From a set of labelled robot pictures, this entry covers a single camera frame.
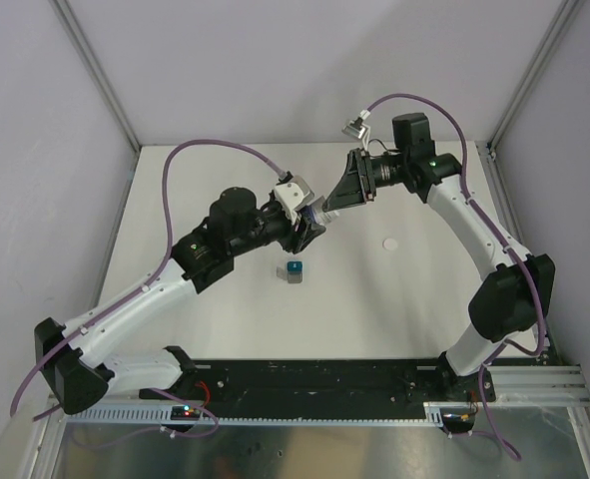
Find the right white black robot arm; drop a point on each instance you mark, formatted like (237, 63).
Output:
(516, 285)

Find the aluminium frame crossbar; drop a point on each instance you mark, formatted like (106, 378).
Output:
(553, 386)

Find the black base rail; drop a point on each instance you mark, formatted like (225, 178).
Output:
(329, 389)

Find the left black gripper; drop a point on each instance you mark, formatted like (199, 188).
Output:
(296, 241)

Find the grey slotted cable duct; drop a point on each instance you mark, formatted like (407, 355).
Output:
(173, 414)

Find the aluminium frame post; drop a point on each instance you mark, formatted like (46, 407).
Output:
(550, 42)
(89, 59)

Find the left aluminium frame post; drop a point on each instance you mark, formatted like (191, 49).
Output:
(89, 59)

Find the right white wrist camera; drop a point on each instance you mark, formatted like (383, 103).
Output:
(357, 130)

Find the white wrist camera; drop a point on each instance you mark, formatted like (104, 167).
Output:
(357, 130)
(293, 195)

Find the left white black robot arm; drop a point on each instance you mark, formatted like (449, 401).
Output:
(77, 359)

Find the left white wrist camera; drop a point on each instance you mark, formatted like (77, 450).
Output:
(293, 195)

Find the white bottle cap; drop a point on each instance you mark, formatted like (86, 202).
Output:
(390, 244)

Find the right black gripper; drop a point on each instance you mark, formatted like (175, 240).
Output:
(352, 189)

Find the right aluminium frame post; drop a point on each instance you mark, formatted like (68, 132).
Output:
(550, 42)

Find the blue pill box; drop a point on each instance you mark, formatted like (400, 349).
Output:
(294, 267)

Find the white pill bottle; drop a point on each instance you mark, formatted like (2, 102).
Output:
(320, 216)

